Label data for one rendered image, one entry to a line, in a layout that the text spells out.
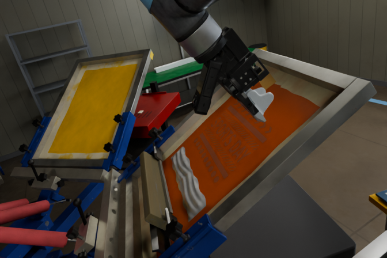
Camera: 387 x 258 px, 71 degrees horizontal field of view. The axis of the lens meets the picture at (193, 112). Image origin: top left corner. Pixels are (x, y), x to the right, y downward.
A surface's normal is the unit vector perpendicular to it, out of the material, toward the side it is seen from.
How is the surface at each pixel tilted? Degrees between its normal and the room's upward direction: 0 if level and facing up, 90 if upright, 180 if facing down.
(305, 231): 0
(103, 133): 32
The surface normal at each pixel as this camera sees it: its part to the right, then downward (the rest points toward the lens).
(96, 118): -0.31, -0.54
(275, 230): -0.19, -0.90
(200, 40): 0.02, 0.52
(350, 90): -0.67, -0.63
